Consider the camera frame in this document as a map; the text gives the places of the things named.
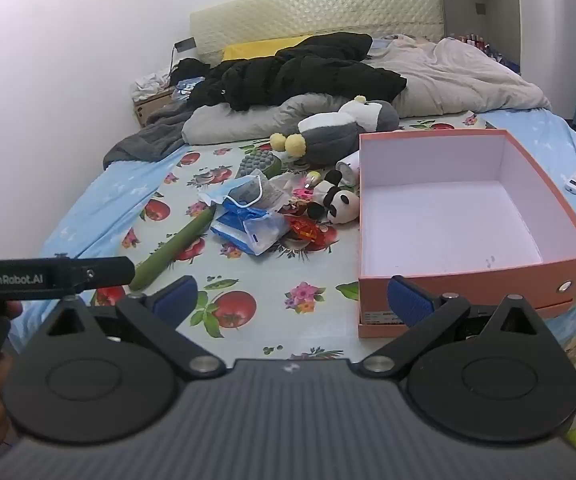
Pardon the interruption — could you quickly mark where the blue white plastic bag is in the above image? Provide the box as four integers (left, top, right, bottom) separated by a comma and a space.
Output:
210, 202, 294, 256

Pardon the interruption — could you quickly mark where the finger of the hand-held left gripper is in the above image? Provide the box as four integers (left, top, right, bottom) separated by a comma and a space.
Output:
70, 257, 136, 292

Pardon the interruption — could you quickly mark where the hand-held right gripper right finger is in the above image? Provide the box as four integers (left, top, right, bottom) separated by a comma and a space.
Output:
360, 275, 549, 381

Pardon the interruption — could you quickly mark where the blue white packet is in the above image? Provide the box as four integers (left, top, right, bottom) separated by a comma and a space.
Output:
175, 77, 206, 96

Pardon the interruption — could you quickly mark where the red snack packet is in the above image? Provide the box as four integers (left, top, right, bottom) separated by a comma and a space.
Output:
288, 215, 339, 251

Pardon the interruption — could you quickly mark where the light blue bed sheet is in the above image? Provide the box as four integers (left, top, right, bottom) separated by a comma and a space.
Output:
8, 110, 576, 361

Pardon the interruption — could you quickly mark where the black jacket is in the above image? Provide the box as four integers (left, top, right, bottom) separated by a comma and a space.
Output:
170, 32, 408, 112

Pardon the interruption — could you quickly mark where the grey penguin plush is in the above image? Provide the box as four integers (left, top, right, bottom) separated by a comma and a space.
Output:
269, 95, 401, 166

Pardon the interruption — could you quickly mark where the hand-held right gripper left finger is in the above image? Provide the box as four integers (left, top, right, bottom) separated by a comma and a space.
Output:
45, 276, 226, 381

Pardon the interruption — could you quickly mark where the green massage hammer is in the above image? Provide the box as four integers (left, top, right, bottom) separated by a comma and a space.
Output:
128, 149, 282, 292

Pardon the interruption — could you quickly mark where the beige duvet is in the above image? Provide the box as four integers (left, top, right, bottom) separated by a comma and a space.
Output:
368, 35, 553, 120

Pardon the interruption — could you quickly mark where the blue face mask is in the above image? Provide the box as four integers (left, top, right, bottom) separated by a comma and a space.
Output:
197, 169, 269, 208

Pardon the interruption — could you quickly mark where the yellow pillow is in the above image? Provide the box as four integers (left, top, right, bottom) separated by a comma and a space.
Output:
222, 35, 314, 63

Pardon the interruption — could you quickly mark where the black wall charger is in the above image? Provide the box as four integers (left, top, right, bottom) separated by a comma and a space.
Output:
170, 37, 196, 76

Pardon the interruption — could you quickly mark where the dark grey blanket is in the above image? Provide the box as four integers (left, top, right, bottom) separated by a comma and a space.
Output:
103, 105, 204, 171

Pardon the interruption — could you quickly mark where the brown cardboard box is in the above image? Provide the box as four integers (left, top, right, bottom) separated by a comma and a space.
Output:
133, 87, 179, 128

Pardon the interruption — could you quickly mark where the fruit printed mat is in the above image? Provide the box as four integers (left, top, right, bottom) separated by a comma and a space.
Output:
43, 112, 484, 361

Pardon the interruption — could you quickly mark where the cream quilted headboard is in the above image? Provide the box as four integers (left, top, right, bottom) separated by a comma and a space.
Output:
189, 0, 444, 66

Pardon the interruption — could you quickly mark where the panda plush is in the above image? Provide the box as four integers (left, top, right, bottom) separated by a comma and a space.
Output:
308, 170, 361, 225

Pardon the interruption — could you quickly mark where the white can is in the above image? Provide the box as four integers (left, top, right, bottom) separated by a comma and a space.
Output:
336, 151, 361, 186

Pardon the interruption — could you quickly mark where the grey pillow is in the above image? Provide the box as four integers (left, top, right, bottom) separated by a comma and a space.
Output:
182, 92, 349, 143

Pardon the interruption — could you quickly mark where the orange cardboard box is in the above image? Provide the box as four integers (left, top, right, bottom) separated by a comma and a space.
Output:
358, 129, 576, 338

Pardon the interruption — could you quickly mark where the white crumpled cloth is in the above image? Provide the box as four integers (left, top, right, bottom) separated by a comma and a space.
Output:
132, 71, 174, 101

